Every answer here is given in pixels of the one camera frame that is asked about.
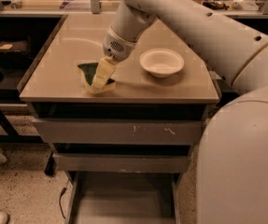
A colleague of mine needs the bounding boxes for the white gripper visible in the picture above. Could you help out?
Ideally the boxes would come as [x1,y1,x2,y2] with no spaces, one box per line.
[92,28,135,90]

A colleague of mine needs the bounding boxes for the green and yellow sponge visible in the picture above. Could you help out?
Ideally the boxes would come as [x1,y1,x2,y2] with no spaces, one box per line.
[78,63,116,94]

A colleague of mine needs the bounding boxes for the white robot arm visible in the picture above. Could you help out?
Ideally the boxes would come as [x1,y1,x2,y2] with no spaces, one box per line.
[92,0,268,224]

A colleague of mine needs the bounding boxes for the grey drawer cabinet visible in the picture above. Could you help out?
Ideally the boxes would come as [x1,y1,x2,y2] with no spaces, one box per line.
[16,11,222,185]

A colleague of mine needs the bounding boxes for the grey top drawer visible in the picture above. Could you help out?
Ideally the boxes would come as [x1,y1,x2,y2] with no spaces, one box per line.
[34,119,202,146]

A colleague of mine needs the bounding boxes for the grey middle drawer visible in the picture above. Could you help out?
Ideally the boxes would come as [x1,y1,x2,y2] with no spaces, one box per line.
[53,154,189,174]

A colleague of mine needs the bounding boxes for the open grey bottom drawer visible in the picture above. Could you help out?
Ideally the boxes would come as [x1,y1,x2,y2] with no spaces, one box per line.
[64,172,181,224]

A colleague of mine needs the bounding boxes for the white paper bowl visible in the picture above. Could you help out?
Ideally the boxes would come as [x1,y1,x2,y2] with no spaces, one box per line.
[140,49,184,78]

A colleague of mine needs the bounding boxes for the black cable on floor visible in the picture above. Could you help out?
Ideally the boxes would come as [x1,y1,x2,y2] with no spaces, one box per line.
[58,179,70,220]

